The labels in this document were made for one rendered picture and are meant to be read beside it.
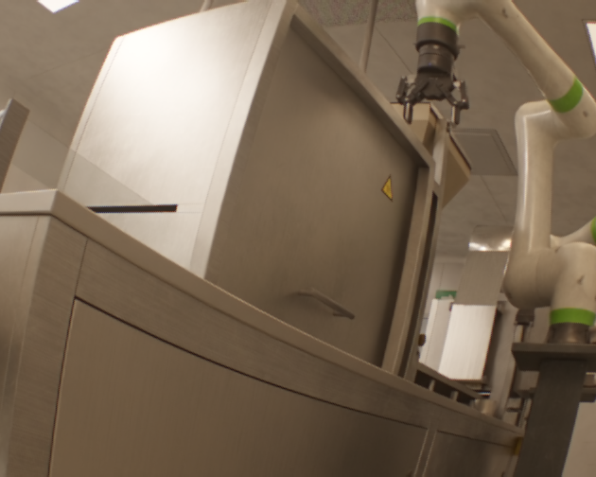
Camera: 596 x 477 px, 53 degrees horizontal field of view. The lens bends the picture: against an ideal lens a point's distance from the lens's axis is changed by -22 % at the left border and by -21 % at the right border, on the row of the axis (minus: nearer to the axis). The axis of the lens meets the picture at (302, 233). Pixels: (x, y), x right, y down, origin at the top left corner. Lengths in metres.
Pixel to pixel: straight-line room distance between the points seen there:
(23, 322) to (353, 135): 0.93
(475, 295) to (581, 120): 1.28
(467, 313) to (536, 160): 1.15
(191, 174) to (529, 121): 0.92
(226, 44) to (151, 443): 0.70
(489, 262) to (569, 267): 1.36
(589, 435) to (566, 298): 4.67
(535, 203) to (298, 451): 0.93
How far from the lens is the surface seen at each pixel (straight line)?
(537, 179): 1.62
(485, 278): 2.73
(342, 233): 1.29
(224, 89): 1.07
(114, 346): 0.60
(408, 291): 1.50
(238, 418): 0.75
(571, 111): 1.57
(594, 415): 6.05
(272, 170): 1.11
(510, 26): 1.43
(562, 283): 1.43
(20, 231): 0.57
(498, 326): 2.68
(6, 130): 0.81
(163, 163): 1.07
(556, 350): 1.32
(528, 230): 1.56
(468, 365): 2.61
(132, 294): 0.61
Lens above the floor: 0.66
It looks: 17 degrees up
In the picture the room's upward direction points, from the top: 13 degrees clockwise
